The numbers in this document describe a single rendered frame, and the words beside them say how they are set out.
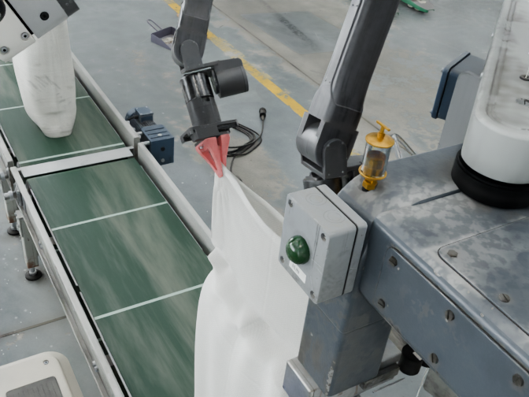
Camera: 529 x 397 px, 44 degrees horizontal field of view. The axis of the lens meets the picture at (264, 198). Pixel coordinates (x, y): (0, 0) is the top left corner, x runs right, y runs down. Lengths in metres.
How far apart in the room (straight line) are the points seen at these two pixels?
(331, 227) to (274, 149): 2.73
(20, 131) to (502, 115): 2.21
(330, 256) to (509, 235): 0.17
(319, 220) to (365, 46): 0.36
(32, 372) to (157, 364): 0.36
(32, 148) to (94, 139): 0.23
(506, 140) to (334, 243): 0.19
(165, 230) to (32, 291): 0.62
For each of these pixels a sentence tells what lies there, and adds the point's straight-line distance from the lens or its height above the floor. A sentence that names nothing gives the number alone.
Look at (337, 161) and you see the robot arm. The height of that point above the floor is 1.23.
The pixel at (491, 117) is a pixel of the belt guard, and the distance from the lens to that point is 0.67.
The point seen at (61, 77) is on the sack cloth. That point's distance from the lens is 2.54.
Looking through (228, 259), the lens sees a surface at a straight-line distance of 1.31.
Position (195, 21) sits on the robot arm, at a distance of 1.27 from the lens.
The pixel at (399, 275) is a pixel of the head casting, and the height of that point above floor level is 1.30.
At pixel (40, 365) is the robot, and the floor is 0.26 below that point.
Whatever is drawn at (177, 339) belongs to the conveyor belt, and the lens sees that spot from 1.77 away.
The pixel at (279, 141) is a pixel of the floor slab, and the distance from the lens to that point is 3.40.
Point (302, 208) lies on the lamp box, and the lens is 0.62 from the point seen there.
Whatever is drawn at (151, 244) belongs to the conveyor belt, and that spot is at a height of 0.38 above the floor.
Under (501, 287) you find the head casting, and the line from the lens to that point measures 0.58.
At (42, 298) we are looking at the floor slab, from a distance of 2.47.
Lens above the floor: 1.69
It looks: 35 degrees down
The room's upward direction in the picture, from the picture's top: 7 degrees clockwise
